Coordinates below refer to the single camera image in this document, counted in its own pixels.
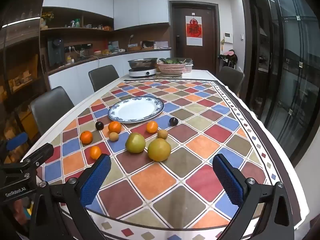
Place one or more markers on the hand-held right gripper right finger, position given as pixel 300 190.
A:
pixel 228 182

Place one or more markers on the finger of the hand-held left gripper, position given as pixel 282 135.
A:
pixel 40 153
pixel 16 140

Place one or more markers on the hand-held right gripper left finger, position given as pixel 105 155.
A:
pixel 96 180

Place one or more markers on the small oval orange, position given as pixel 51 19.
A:
pixel 95 152

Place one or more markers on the mandarin orange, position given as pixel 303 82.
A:
pixel 152 127
pixel 114 127
pixel 86 137

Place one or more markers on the brown kiwi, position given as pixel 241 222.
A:
pixel 113 136
pixel 162 133

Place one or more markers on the dark plum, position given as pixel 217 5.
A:
pixel 99 125
pixel 173 121

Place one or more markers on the yellowish green pear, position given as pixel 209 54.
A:
pixel 159 149

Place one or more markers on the blue patterned white plate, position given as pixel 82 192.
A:
pixel 136 110

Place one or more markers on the grey dining chair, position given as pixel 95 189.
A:
pixel 103 76
pixel 231 78
pixel 50 107

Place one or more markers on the colourful checked tablecloth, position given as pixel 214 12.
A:
pixel 175 177

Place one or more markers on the wooden display cabinet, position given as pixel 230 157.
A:
pixel 20 67

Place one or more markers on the black water dispenser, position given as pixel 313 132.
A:
pixel 55 52

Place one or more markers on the black power strip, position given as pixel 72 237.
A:
pixel 78 47

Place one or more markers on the white induction cooker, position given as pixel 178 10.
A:
pixel 141 73

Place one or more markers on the white lower cabinets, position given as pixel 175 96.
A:
pixel 112 62

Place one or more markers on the white cabinets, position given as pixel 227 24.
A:
pixel 100 2
pixel 112 62

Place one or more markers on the steel pot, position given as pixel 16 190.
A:
pixel 142 63

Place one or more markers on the pink and dark bags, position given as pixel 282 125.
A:
pixel 228 56

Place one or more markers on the pink plastic basket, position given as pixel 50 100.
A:
pixel 171 69

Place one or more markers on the glass sliding door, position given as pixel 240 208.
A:
pixel 287 67

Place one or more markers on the dark brown door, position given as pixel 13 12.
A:
pixel 207 55

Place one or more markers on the green leafy vegetables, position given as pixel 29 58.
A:
pixel 171 61

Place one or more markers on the white intercom panel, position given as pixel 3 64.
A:
pixel 227 37

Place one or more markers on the red and white door poster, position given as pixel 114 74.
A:
pixel 194 31

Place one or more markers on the white upper cabinets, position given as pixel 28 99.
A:
pixel 100 2

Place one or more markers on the wooden wall shelf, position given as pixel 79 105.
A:
pixel 75 36

